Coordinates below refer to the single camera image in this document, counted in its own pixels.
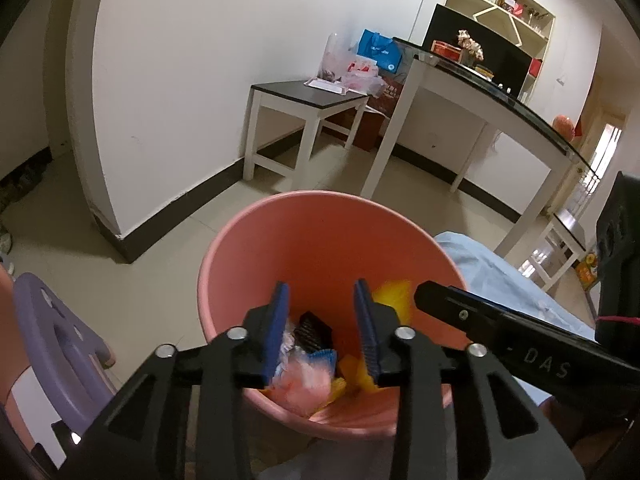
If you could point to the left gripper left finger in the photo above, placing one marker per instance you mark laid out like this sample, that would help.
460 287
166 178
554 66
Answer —
179 416

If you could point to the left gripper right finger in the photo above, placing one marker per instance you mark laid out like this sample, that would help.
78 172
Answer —
461 412

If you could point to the black foam mesh sleeve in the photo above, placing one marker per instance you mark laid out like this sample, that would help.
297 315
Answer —
312 334

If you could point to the yellow plastic bag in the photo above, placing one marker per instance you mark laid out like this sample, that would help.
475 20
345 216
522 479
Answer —
379 313

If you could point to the colourful snack wrappers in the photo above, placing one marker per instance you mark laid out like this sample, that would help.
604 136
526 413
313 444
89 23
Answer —
303 381

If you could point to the pink trash bucket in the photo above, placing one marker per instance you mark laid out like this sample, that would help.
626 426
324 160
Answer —
319 243

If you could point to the right hand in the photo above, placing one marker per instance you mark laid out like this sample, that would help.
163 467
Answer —
588 436

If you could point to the colourful cardboard box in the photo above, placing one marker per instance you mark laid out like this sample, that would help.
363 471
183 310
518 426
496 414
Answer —
587 270

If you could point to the purple plastic stool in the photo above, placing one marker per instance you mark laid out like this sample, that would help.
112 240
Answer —
69 359

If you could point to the white stool black top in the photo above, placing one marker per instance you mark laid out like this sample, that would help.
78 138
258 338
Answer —
561 244

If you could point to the light blue tablecloth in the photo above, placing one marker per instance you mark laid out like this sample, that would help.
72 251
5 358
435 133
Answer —
486 275

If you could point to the orange ball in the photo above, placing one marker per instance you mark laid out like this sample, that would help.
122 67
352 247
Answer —
563 125

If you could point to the white table black top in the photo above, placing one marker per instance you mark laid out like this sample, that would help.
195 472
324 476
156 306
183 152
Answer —
498 113

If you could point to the low white bench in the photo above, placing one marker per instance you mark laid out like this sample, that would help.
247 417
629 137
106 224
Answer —
312 106

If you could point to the black monitor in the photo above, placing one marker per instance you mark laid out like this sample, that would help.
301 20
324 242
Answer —
455 36

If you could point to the dark red bin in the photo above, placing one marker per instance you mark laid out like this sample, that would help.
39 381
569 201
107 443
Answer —
384 93

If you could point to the pink flower bouquet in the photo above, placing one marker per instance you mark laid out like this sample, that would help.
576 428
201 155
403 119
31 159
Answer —
472 52

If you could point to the red box on table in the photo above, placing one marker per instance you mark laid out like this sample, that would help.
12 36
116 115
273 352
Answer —
445 50

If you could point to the pink plastic bag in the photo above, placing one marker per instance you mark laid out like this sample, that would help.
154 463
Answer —
344 67

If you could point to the blue bag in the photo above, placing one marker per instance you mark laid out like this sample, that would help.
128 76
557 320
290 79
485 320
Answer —
383 50

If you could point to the white wall shelf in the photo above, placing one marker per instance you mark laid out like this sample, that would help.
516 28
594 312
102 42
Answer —
524 23

